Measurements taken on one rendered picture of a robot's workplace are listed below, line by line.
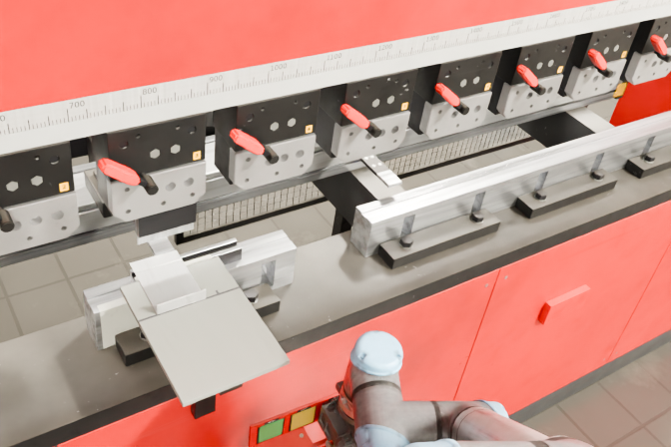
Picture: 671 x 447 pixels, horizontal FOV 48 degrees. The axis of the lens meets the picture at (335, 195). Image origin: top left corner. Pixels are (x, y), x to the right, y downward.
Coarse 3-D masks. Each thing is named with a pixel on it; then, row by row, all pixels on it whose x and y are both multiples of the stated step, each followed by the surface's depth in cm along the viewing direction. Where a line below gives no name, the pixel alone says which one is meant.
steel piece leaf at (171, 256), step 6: (168, 252) 133; (174, 252) 133; (150, 258) 131; (156, 258) 132; (162, 258) 132; (168, 258) 132; (174, 258) 132; (180, 258) 132; (132, 264) 130; (138, 264) 130; (144, 264) 130; (150, 264) 130; (156, 264) 130; (162, 264) 131; (138, 270) 129
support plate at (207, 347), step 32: (128, 288) 126; (224, 288) 128; (160, 320) 121; (192, 320) 122; (224, 320) 123; (256, 320) 124; (160, 352) 116; (192, 352) 117; (224, 352) 118; (256, 352) 118; (192, 384) 112; (224, 384) 113
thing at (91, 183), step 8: (88, 176) 144; (96, 176) 143; (88, 184) 144; (96, 184) 142; (96, 192) 141; (96, 200) 142; (104, 208) 139; (104, 216) 140; (112, 216) 141; (152, 240) 135; (160, 240) 135; (168, 240) 135; (152, 248) 133; (160, 248) 133; (168, 248) 134
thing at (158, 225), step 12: (192, 204) 125; (156, 216) 122; (168, 216) 123; (180, 216) 125; (192, 216) 126; (144, 228) 122; (156, 228) 124; (168, 228) 125; (180, 228) 128; (192, 228) 129; (144, 240) 125
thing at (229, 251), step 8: (232, 240) 138; (200, 248) 135; (208, 248) 136; (216, 248) 137; (224, 248) 137; (232, 248) 136; (240, 248) 137; (184, 256) 133; (192, 256) 134; (200, 256) 135; (224, 256) 136; (232, 256) 137; (240, 256) 138; (224, 264) 137
